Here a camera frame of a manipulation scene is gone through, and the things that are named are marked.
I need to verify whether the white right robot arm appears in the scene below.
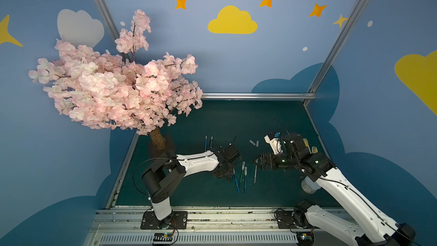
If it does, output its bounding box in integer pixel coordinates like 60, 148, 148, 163
253, 133, 416, 246

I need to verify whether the short blue carving knife capped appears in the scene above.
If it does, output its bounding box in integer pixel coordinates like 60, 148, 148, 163
232, 168, 240, 192

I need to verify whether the lower blue carving knife capped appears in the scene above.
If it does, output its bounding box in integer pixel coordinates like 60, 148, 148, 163
244, 167, 248, 194

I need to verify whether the yellow work glove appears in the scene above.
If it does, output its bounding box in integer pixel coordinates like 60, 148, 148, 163
303, 138, 318, 154

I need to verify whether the right round green circuit board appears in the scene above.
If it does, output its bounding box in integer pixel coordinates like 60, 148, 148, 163
296, 232, 314, 246

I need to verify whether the left green circuit board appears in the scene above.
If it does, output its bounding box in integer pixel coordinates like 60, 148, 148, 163
151, 232, 174, 246

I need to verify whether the pink artificial blossom tree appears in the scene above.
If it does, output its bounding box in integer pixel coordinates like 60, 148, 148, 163
28, 10, 203, 139

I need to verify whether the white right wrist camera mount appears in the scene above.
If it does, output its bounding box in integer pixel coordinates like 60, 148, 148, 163
264, 133, 282, 155

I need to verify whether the dark square tree base plate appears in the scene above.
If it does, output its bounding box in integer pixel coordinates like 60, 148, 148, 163
148, 134, 176, 158

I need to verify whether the right slanted aluminium frame post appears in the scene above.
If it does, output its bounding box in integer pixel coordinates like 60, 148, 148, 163
303, 0, 370, 108

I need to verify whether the slanted aluminium frame post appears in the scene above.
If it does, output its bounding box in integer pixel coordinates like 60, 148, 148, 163
80, 0, 121, 42
303, 0, 370, 108

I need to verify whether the horizontal aluminium frame rail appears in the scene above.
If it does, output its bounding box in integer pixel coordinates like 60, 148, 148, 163
202, 93, 316, 101

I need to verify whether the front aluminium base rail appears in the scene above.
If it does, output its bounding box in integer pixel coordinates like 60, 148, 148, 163
84, 206, 353, 246

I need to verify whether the left slanted aluminium frame post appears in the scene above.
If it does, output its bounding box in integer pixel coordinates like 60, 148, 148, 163
80, 0, 121, 42

